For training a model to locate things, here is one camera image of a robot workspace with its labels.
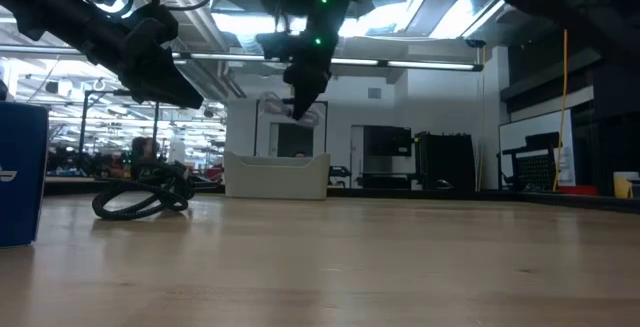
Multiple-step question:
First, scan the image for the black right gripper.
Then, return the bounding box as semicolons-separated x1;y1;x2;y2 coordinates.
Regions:
256;0;372;121

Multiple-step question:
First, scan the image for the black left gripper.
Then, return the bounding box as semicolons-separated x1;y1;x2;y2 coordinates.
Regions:
83;15;205;111

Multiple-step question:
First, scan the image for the white USB-C cable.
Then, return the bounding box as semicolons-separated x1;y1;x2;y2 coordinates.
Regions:
258;91;322;128

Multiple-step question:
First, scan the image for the person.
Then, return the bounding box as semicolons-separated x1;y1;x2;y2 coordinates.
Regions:
130;136;162;167

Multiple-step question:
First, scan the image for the white plastic bin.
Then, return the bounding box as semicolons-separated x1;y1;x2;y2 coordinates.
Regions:
223;151;332;201

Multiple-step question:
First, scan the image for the black monitor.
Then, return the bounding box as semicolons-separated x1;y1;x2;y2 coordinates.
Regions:
362;125;413;158

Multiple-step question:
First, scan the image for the long ceiling light strip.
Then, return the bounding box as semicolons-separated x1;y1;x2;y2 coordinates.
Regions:
169;50;485;73

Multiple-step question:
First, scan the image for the black cabinet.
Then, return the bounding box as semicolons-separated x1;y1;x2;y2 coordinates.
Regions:
414;131;477;193

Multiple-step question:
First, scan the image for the blue box with white print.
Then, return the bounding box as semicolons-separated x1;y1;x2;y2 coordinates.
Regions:
0;100;50;248

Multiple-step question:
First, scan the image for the whiteboard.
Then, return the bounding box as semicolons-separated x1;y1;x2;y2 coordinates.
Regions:
498;108;577;188

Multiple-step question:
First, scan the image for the black pegboard cart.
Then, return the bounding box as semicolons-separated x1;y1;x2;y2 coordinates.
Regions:
497;131;562;193

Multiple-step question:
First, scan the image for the red flat object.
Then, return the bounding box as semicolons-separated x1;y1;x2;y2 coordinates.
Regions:
556;184;600;197

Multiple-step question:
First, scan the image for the yellow cup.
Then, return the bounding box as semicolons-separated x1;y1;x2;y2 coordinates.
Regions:
612;170;640;200

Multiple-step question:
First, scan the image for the black metal frame stand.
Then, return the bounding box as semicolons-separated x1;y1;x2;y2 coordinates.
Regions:
77;89;162;168

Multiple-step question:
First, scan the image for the black door frame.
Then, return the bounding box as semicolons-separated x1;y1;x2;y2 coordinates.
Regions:
253;97;330;158

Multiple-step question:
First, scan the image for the black braided coiled cable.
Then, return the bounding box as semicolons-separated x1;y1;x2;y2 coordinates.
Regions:
91;160;196;221

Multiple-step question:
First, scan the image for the yellow hanging cable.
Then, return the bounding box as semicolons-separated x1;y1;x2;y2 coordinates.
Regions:
551;27;570;193

